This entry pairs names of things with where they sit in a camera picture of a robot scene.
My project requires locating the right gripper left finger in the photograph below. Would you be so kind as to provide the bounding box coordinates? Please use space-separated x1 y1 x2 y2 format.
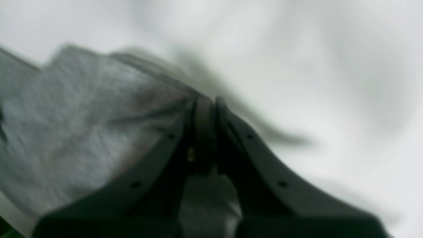
32 97 215 238

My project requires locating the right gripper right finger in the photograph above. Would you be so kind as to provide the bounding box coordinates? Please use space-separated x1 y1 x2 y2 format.
215 98 389 238

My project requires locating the grey T-shirt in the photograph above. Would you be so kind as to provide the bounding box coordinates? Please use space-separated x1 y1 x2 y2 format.
0 43 243 238

